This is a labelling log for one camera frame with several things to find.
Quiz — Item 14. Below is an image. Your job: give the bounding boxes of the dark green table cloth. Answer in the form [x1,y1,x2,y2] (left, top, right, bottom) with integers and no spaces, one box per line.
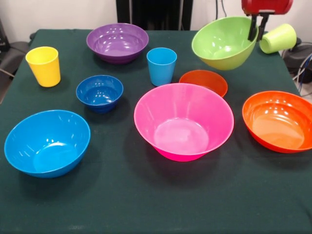
[0,28,312,234]

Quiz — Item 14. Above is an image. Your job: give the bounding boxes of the green bowl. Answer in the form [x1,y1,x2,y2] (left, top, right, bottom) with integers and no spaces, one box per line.
[191,16,259,71]

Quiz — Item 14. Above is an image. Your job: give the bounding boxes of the purple bowl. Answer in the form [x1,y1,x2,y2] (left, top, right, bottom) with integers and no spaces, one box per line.
[86,22,150,65]

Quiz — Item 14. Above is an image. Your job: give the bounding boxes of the light blue cup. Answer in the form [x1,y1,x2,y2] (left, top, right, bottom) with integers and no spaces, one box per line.
[146,47,178,87]

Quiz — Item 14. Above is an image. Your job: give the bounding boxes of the tangled cable bundle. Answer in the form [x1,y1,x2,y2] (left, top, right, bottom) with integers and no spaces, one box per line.
[292,52,312,97]

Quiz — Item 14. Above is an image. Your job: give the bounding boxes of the large orange bowl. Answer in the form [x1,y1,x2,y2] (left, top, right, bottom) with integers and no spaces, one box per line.
[242,90,312,154]

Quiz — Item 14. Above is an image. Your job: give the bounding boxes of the large light blue bowl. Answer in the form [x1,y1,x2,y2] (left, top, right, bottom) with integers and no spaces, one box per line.
[3,109,91,179]

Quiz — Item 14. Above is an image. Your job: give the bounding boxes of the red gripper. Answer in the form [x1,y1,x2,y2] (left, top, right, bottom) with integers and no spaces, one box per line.
[241,0,293,41]

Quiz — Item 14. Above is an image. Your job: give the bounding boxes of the large pink bowl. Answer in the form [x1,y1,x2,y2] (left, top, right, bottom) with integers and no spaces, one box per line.
[133,82,235,162]

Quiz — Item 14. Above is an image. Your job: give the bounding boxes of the small orange bowl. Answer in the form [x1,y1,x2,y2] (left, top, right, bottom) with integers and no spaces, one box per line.
[178,69,229,98]

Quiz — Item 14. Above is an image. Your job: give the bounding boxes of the light green cup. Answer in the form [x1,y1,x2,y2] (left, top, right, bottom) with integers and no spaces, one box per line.
[258,23,297,55]

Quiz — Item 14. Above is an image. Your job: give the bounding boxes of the small dark blue bowl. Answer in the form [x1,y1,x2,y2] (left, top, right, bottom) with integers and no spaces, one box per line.
[76,75,124,114]

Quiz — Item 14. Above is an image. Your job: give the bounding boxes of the grey chair base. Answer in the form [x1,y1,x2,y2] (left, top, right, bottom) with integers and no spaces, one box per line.
[0,40,31,74]
[281,40,312,74]

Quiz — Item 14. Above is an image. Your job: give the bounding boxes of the yellow cup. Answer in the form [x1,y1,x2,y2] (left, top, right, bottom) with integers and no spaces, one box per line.
[25,46,61,88]

